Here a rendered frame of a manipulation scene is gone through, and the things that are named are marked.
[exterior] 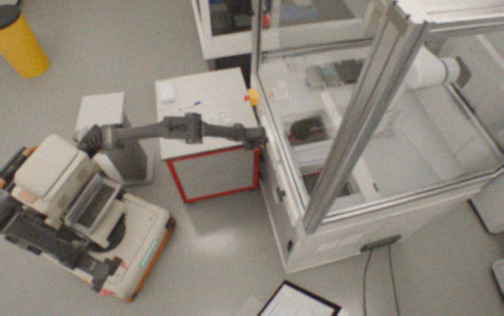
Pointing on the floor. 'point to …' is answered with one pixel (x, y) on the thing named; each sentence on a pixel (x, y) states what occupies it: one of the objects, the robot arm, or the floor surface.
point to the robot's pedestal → (111, 110)
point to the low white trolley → (225, 183)
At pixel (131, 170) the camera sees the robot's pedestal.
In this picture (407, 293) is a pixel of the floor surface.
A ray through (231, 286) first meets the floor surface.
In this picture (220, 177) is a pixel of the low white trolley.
